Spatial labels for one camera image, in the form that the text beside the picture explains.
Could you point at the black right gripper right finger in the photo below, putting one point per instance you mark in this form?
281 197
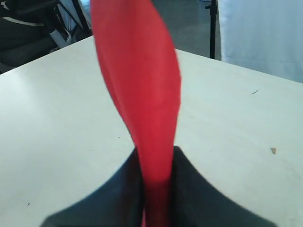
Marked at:
196 203

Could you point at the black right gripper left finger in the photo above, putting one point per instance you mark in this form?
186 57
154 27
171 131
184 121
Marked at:
118 202

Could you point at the red flag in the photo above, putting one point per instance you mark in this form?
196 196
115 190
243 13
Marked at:
139 65

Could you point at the white backdrop cloth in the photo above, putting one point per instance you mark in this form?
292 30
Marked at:
263 35

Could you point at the black backdrop stand pole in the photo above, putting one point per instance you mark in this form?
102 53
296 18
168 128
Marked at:
212 7

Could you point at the dark equipment in background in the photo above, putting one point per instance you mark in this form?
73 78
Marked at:
30 29

